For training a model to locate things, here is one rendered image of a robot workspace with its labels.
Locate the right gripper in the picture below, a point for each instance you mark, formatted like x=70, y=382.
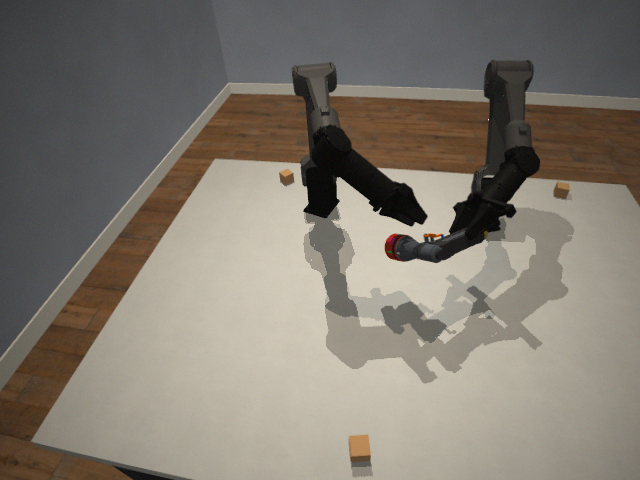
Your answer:
x=380, y=190

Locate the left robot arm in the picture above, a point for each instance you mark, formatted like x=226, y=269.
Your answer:
x=510, y=79

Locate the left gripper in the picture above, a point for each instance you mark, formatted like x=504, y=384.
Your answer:
x=487, y=217

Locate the small tan cube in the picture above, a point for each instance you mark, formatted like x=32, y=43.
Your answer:
x=359, y=448
x=286, y=176
x=561, y=190

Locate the grey hose nozzle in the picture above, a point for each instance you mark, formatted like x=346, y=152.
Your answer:
x=402, y=248

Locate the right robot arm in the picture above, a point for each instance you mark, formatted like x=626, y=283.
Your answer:
x=332, y=156

